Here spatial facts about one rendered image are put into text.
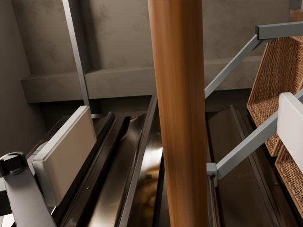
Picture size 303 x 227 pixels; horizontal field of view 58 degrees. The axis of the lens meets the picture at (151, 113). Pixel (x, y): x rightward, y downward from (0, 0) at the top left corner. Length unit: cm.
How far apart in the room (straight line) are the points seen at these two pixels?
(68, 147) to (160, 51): 8
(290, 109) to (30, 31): 366
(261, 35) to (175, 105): 87
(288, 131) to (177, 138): 7
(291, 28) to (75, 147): 93
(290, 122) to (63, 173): 13
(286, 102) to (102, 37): 328
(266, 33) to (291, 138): 86
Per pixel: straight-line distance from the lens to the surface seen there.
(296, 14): 182
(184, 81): 16
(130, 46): 335
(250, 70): 316
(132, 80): 317
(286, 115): 19
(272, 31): 103
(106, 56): 344
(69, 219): 116
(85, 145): 19
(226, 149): 142
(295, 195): 113
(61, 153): 16
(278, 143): 129
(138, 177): 101
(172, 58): 15
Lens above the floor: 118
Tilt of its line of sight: 9 degrees up
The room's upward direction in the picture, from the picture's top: 93 degrees counter-clockwise
